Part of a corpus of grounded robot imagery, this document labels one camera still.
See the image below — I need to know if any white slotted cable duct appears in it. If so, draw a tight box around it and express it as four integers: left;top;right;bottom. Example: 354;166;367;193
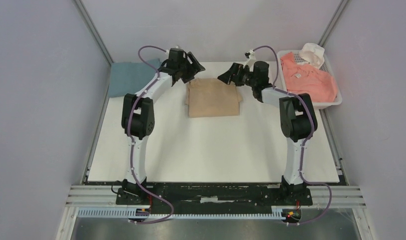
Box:
77;207;286;221

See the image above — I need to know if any white t shirt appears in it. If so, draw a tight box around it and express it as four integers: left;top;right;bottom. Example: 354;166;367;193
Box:
299;42;325;69

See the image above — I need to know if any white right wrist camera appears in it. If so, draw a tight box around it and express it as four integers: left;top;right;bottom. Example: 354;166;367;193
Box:
244;49;256;68

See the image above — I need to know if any pink t shirt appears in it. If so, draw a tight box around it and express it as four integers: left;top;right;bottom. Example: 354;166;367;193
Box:
280;52;338;103

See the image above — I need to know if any beige t shirt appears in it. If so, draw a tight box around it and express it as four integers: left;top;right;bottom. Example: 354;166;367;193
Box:
185;78;243;118

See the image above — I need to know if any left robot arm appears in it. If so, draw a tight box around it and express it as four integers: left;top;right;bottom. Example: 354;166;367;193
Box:
116;48;205;205

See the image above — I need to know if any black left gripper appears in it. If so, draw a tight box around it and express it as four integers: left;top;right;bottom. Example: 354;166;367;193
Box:
177;52;205;84

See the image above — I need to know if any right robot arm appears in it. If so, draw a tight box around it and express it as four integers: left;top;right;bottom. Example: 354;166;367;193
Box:
218;61;317;204

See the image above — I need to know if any folded grey-blue t shirt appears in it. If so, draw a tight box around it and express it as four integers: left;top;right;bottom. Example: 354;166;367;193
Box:
108;62;156;98

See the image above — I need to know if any white plastic basket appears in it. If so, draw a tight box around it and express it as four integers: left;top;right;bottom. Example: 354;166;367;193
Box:
277;50;342;109

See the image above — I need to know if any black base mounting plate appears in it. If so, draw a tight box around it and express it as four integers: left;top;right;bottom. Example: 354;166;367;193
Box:
84;180;314;216

